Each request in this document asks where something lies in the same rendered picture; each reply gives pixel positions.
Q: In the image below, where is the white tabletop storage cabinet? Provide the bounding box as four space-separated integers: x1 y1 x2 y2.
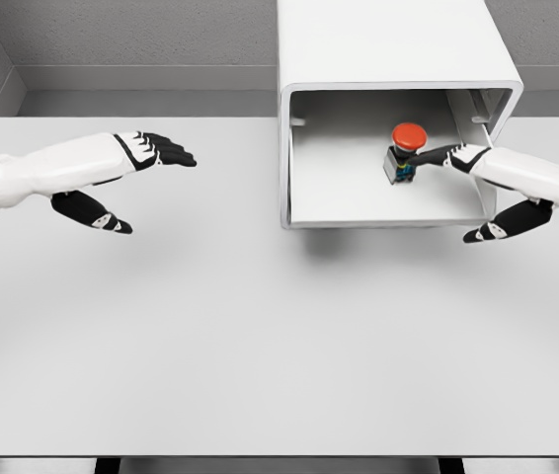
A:
276 0 525 232

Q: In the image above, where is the red button load switch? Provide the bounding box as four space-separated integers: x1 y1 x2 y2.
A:
383 121 430 188

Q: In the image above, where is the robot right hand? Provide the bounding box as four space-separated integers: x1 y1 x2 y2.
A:
409 142 559 245

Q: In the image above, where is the white cabinet drawer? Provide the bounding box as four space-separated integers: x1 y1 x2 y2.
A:
286 88 501 230

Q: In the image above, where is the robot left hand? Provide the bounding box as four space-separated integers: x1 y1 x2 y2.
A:
37 130 199 236

